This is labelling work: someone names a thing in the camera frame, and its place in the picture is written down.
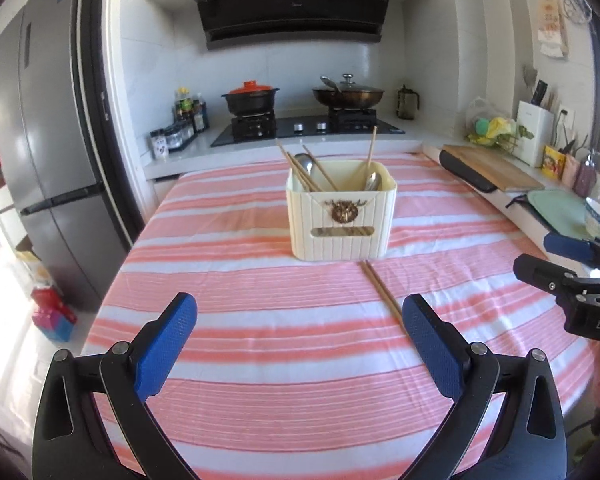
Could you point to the black pot with orange lid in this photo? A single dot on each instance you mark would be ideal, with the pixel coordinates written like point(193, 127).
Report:
point(250, 97)

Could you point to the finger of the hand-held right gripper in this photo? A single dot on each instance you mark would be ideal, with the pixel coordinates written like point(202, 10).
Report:
point(565, 246)
point(535, 267)

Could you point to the wall outlet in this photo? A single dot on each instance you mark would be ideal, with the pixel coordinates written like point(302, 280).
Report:
point(566, 115)

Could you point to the dark sauce bottle yellow cap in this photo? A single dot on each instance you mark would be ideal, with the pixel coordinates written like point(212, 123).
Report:
point(183, 110)

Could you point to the soap dispenser bottle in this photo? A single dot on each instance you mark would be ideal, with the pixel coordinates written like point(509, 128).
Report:
point(586, 177)

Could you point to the dark wok with glass lid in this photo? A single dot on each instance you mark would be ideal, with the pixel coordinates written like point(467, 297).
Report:
point(347, 95)

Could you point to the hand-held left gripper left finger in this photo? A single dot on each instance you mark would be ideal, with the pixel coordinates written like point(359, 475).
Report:
point(167, 345)

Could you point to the rack of spice jars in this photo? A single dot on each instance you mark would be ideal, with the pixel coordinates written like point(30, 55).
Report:
point(180, 135)

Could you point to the pink white striped tablecloth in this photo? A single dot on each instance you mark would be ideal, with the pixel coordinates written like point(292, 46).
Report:
point(255, 300)

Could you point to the grey refrigerator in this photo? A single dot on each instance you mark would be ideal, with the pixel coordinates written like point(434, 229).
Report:
point(55, 135)

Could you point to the metal spoon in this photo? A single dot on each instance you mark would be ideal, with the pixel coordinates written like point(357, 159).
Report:
point(373, 181)
point(307, 162)

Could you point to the spice jar with white label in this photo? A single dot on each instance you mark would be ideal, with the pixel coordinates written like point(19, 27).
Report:
point(158, 145)

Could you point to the yellow snack packet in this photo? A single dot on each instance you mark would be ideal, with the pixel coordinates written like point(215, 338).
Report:
point(554, 161)

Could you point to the white knife block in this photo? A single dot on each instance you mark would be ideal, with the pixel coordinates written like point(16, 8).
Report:
point(535, 132)

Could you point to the cream ribbed utensil holder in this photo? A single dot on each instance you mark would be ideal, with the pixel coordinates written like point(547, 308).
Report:
point(340, 245)

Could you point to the black range hood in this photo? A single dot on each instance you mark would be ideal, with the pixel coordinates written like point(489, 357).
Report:
point(290, 10)

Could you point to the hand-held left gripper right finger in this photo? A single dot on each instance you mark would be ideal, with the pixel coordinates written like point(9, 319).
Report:
point(430, 345)

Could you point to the glass french press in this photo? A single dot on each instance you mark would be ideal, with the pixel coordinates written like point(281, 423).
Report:
point(406, 104)

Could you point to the black gas stove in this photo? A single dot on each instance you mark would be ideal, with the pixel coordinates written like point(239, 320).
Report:
point(300, 127)

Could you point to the wooden cutting board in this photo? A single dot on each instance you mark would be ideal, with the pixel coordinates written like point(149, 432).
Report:
point(500, 170)

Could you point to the plastic bag with yellow contents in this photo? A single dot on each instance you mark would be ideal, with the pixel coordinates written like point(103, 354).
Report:
point(495, 127)

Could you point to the black padded rest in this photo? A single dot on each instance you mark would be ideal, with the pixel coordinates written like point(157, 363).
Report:
point(465, 170)

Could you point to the red and blue box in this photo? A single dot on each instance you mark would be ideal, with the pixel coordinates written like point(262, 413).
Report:
point(55, 317)

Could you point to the pink cup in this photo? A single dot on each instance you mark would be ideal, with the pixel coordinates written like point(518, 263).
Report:
point(571, 170)

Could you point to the wall calendar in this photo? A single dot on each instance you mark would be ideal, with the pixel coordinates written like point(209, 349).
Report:
point(552, 25)

